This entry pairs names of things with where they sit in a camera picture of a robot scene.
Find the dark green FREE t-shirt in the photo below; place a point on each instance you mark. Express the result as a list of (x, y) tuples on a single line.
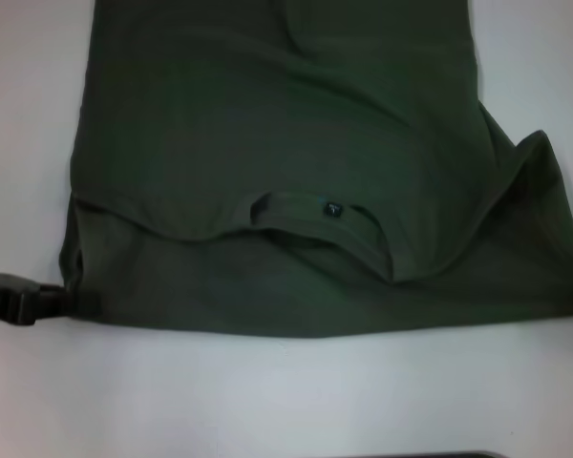
[(315, 167)]

